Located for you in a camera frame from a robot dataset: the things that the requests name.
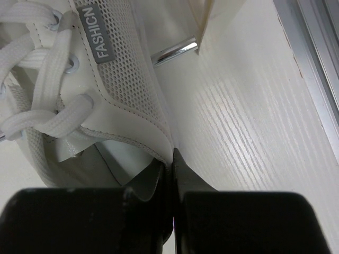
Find white sneaker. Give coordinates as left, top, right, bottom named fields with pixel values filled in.
left=1, top=1, right=174, bottom=188

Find cream shoe rack chrome bars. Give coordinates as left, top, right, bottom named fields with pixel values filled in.
left=150, top=0, right=248, bottom=68

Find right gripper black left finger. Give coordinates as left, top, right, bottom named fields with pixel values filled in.
left=1, top=160, right=173, bottom=253

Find aluminium mounting rail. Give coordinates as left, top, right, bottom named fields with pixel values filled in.
left=274, top=1, right=338, bottom=155

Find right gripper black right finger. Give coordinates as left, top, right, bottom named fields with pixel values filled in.
left=172, top=149, right=330, bottom=253

